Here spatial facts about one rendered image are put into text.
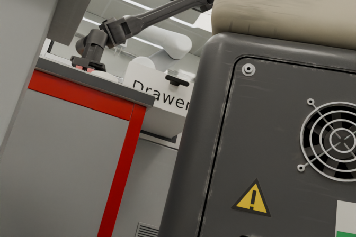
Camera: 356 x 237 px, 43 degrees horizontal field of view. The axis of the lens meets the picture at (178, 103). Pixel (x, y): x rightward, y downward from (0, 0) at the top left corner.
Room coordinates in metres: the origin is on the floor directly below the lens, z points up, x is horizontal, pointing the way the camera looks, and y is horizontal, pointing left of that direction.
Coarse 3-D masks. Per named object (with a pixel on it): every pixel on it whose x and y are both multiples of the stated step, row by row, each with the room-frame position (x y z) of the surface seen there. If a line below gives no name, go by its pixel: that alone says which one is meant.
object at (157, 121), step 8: (152, 112) 1.34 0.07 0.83; (160, 112) 1.32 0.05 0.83; (144, 120) 1.46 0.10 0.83; (152, 120) 1.43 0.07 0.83; (160, 120) 1.41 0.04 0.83; (168, 120) 1.39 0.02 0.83; (176, 120) 1.36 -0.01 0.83; (184, 120) 1.34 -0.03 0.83; (144, 128) 1.56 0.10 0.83; (152, 128) 1.53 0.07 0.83; (160, 128) 1.51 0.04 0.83; (168, 128) 1.48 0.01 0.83; (176, 128) 1.46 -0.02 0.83; (168, 136) 1.59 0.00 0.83
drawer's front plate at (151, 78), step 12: (132, 72) 1.21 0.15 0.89; (144, 72) 1.22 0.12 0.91; (156, 72) 1.23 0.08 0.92; (132, 84) 1.21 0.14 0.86; (144, 84) 1.22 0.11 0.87; (156, 84) 1.23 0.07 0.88; (168, 84) 1.24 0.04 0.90; (192, 84) 1.26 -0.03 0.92; (156, 96) 1.23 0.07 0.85; (180, 96) 1.25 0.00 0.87; (156, 108) 1.25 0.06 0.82; (168, 108) 1.24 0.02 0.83; (180, 108) 1.25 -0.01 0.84
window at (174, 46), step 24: (96, 0) 1.51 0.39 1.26; (120, 0) 1.53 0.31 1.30; (144, 0) 1.56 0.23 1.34; (168, 0) 1.58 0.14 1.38; (96, 24) 1.52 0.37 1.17; (168, 24) 1.59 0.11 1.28; (192, 24) 1.61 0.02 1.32; (72, 48) 1.50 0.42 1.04; (120, 48) 1.55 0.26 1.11; (144, 48) 1.57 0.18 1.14; (168, 48) 1.59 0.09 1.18; (192, 48) 1.62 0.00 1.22; (120, 72) 1.55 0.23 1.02; (168, 72) 1.60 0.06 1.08; (192, 72) 1.62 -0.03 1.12
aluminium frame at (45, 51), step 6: (48, 42) 1.46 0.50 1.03; (42, 48) 1.47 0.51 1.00; (48, 48) 1.48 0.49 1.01; (42, 54) 1.46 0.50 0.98; (48, 54) 1.47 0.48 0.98; (54, 54) 1.49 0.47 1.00; (60, 60) 1.48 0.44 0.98; (66, 60) 1.48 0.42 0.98; (72, 66) 1.49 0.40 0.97; (120, 78) 1.54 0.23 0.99
